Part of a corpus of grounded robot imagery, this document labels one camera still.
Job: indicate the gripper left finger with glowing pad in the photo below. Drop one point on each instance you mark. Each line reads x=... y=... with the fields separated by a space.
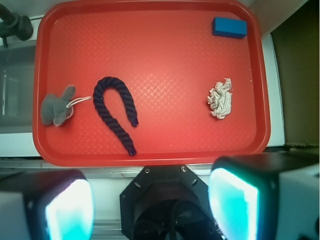
x=46 y=205

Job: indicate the red plastic tray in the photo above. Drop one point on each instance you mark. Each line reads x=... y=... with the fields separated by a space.
x=167 y=56

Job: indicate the blue foam block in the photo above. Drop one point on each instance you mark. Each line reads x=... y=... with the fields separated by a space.
x=231 y=28

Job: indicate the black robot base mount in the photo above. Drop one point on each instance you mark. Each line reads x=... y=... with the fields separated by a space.
x=167 y=203

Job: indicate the grey plush toy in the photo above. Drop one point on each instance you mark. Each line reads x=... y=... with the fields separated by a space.
x=56 y=110

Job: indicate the dark metal clamp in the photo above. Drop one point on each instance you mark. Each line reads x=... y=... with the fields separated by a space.
x=14 y=24

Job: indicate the crumpled white paper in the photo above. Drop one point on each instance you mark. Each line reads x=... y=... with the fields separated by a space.
x=220 y=99

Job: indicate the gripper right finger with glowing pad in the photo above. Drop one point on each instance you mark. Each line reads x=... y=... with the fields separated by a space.
x=267 y=196

